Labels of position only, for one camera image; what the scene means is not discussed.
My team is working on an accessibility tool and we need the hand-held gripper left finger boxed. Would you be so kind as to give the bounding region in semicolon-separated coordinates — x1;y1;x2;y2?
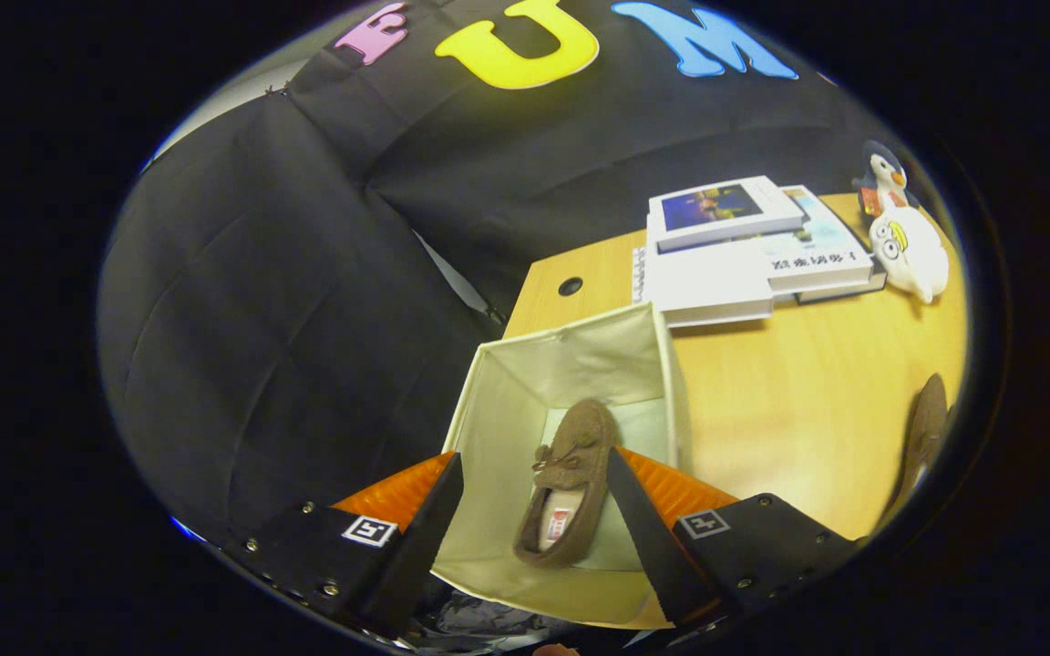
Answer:
226;451;465;639

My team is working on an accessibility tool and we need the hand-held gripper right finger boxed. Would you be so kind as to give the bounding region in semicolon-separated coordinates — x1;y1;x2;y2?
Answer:
605;446;859;630

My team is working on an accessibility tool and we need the brown fuzzy slipper shoe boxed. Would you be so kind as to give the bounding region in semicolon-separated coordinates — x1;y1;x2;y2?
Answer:
513;398;622;570
885;374;950;529

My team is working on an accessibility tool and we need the green fabric storage box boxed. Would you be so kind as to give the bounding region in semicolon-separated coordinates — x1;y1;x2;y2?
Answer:
429;302;695;631

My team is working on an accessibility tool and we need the crinkled shiny plastic sheet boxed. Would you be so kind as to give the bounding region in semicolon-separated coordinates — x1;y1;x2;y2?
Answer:
402;588;581;652

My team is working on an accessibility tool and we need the plain white book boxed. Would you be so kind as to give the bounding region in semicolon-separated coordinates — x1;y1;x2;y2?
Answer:
633;239;777;329

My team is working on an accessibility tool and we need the book with dark blue cover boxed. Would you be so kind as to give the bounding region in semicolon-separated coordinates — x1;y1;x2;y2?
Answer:
646;176;808;253

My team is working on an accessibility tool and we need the white plush toy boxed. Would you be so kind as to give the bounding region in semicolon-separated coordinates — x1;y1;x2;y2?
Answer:
870;207;951;304

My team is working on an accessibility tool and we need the penguin plush toy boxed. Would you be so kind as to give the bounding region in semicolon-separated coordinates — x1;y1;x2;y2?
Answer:
851;139;922;220

